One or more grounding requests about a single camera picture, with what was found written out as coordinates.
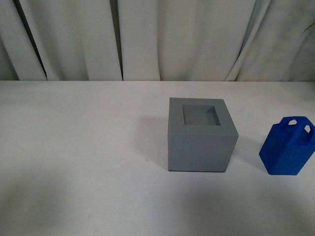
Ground gray cube base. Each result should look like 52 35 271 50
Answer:
168 97 239 173

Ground white curtain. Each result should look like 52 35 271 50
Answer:
0 0 315 82

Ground green striped plant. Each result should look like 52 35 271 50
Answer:
303 22 315 33

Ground blue handled part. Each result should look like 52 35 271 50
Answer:
259 116 315 176

